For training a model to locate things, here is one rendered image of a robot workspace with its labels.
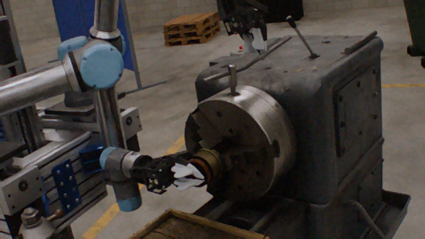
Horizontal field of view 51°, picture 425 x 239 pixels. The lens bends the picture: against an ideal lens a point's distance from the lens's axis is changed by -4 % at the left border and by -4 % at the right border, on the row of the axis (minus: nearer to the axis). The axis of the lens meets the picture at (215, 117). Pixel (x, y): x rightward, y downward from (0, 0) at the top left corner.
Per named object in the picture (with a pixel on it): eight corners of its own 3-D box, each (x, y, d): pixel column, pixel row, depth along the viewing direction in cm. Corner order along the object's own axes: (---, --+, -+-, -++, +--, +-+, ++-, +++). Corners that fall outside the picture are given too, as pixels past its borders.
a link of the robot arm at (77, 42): (56, 79, 170) (48, 43, 165) (85, 69, 179) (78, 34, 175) (74, 80, 162) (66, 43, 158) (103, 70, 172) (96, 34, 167)
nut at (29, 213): (36, 216, 96) (31, 201, 95) (46, 220, 93) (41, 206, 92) (20, 224, 93) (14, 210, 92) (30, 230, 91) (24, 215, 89)
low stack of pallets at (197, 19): (185, 34, 1025) (182, 14, 1010) (222, 30, 998) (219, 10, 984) (163, 47, 914) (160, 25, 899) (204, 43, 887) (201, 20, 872)
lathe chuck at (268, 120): (206, 172, 153) (198, 81, 140) (291, 200, 135) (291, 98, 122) (188, 184, 146) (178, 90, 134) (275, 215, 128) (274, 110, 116)
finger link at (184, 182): (193, 198, 114) (167, 191, 120) (208, 188, 119) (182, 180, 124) (191, 188, 113) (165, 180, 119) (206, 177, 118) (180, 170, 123)
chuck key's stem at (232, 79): (233, 106, 128) (231, 66, 123) (228, 104, 129) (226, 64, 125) (239, 104, 129) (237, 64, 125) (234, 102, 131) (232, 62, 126)
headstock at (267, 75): (284, 119, 208) (275, 33, 195) (390, 132, 179) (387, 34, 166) (202, 178, 165) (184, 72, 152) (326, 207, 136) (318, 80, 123)
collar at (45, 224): (42, 220, 99) (38, 209, 98) (62, 230, 95) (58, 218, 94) (11, 238, 94) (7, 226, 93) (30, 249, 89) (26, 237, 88)
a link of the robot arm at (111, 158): (121, 166, 143) (114, 141, 140) (145, 172, 136) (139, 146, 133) (101, 177, 137) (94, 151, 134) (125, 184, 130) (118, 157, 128)
